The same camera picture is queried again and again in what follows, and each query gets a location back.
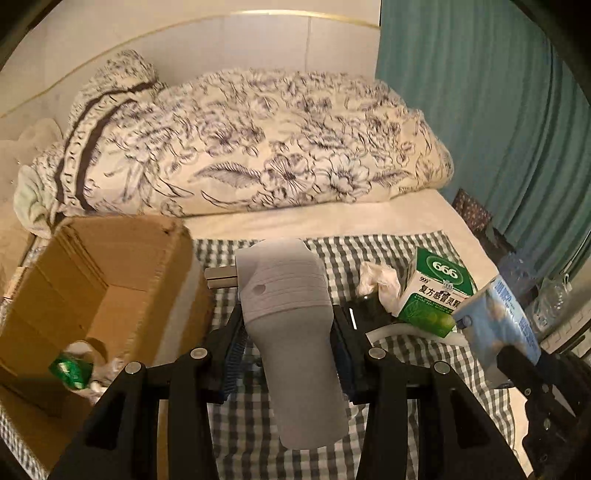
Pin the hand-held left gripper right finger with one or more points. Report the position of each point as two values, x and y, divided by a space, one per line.
339 357

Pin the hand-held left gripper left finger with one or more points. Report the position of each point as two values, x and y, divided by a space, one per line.
233 355

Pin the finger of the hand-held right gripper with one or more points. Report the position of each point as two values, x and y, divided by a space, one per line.
521 369

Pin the blue and white tissue pack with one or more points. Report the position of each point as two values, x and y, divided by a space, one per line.
501 318

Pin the green medicine box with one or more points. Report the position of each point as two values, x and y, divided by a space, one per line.
429 304

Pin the brown cardboard box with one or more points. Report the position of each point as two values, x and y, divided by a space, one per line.
138 286

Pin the white tissue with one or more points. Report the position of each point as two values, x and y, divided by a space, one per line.
378 281
106 376

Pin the green wrapper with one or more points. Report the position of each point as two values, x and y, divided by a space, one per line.
69 367

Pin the black flat object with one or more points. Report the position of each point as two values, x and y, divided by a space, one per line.
369 318

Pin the white slotted plastic rack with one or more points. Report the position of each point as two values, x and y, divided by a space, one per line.
570 334

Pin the green checked cloth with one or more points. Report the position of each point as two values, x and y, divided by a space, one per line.
415 369

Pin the large clear plastic bottle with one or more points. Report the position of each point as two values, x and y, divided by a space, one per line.
549 295

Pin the floral fabric bag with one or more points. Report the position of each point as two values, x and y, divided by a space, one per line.
471 210

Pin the floral duvet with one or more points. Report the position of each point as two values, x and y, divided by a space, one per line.
300 147

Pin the light green towel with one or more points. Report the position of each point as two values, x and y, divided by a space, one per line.
32 198

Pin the teal curtain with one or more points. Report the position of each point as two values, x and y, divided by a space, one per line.
485 115

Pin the floral pillow with brown stripes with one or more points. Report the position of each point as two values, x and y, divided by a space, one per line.
111 92

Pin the cream tufted headboard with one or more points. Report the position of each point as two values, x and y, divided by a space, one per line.
18 157

